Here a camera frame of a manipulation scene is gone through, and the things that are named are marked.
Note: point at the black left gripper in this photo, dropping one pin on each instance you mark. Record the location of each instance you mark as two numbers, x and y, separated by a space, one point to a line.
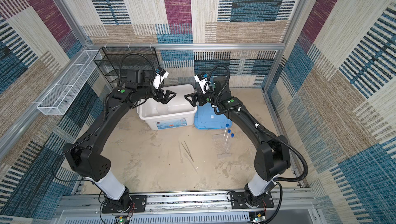
166 99

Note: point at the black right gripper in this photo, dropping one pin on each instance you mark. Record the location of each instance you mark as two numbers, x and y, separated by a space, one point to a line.
194 97

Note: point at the white plastic bin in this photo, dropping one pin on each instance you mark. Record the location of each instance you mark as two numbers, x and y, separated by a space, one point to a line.
178 112

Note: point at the metal tweezers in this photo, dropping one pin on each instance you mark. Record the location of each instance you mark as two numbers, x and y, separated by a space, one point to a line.
184 145

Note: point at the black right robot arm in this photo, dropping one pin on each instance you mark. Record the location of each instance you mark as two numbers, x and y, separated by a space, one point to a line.
272 157

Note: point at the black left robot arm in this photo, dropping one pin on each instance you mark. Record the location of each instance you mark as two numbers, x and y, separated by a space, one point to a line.
84 156

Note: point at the blue plastic lid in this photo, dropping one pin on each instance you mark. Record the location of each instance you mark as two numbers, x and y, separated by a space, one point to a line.
206 119

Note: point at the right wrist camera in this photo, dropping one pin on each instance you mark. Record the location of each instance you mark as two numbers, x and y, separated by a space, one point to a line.
203 81

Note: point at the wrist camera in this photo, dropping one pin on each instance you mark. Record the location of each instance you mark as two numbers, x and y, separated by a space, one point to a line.
160 75
203 81

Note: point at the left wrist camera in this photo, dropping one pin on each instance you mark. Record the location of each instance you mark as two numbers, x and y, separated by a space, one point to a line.
160 75

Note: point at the black wire mesh shelf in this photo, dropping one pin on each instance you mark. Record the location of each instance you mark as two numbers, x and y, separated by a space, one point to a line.
114 61

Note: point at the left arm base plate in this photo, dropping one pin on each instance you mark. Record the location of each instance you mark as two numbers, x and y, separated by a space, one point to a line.
126 205

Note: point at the white wire mesh basket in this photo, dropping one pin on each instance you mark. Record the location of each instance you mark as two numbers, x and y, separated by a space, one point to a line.
58 100

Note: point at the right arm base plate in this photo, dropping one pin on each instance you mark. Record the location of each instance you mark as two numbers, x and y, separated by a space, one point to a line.
243 200

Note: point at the aluminium mounting rail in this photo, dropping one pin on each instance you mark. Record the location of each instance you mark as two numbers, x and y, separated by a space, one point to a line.
189 201

